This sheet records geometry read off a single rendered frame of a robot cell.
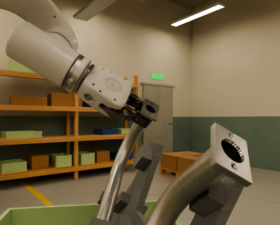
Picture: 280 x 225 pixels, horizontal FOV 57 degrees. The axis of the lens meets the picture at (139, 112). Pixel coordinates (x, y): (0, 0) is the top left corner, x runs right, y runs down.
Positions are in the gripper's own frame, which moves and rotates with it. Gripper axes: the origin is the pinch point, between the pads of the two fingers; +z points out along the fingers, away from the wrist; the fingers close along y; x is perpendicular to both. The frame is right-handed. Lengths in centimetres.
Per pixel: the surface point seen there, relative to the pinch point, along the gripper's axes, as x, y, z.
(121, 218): 2.1, -24.3, 2.3
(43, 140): 364, 258, -49
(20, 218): 37.3, -16.3, -11.6
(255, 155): 266, 442, 392
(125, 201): 13.4, -13.4, 6.4
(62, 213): 32.6, -12.4, -2.9
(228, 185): -18.6, -27.4, 5.7
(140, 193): -1.0, -20.6, 3.3
